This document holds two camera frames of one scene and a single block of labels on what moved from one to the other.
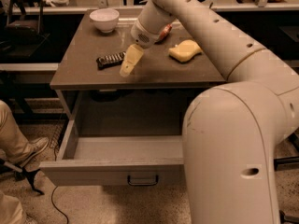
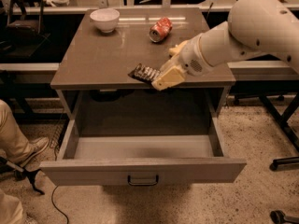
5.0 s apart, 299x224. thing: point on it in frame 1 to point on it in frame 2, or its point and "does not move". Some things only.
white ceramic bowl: (105, 20) does not move
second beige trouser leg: (10, 210) does not move
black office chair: (21, 35) does not move
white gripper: (144, 35) to (189, 59)
